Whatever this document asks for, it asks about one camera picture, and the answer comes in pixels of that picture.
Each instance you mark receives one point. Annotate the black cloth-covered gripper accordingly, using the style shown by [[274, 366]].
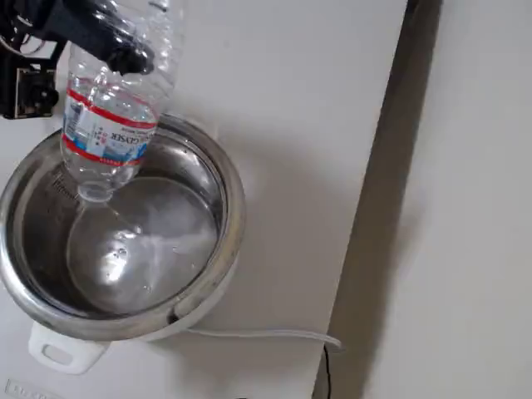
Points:
[[109, 46]]

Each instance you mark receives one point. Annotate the clear plastic water bottle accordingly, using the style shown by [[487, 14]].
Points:
[[112, 124]]

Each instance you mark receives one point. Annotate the white rice cooker housing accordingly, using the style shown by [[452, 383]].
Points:
[[89, 351]]

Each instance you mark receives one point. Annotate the stainless steel inner pot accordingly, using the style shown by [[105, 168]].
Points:
[[166, 249]]

